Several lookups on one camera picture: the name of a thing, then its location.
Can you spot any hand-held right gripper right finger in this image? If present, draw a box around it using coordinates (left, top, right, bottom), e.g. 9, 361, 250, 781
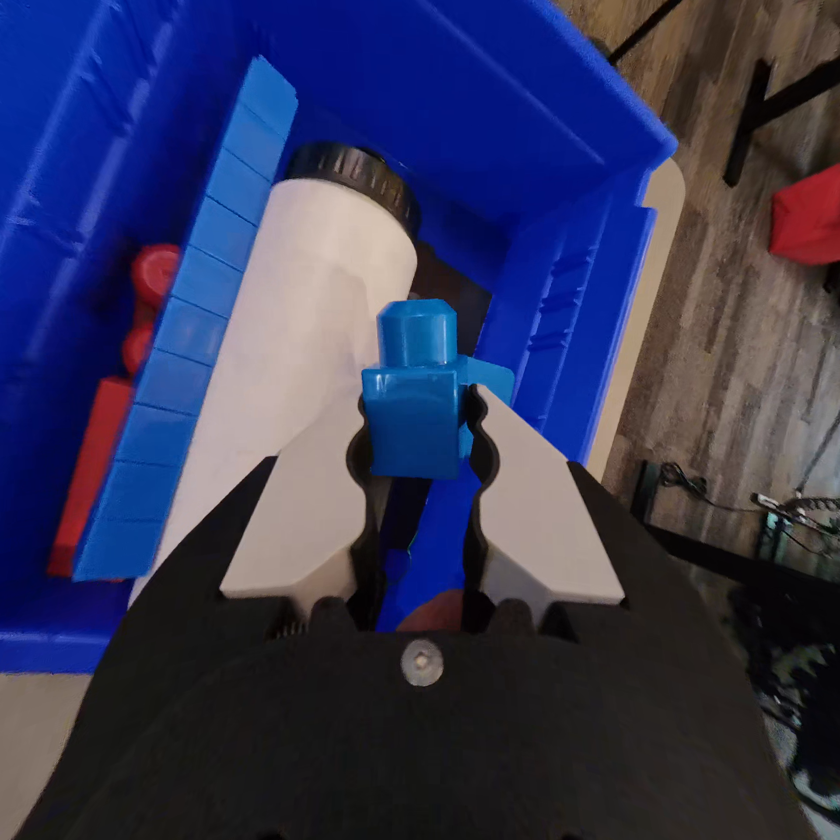
462, 384, 626, 618

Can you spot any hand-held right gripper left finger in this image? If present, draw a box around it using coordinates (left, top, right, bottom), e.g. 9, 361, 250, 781
221, 388, 384, 618

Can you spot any blue single-stud plastic block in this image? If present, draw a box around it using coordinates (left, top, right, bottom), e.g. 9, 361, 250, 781
361, 300, 476, 480

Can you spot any white squeeze bottle black cap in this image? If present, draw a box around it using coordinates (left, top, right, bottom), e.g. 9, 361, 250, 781
129, 141, 424, 607

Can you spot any long red rectangular bar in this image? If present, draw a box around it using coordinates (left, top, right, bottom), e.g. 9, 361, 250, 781
48, 377, 137, 580

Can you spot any long blue rectangular bar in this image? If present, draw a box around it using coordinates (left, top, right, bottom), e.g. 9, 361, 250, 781
73, 56, 300, 582

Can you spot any red plastic block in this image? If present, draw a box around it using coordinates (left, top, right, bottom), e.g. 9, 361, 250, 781
121, 245, 183, 375

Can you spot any blue plastic bin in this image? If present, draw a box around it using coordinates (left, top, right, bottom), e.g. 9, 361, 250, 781
0, 0, 679, 673

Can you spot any red bucket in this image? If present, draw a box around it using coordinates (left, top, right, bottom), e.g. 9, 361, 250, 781
770, 164, 840, 266

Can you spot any black stand foot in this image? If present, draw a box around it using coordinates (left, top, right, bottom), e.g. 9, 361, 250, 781
725, 59, 840, 187

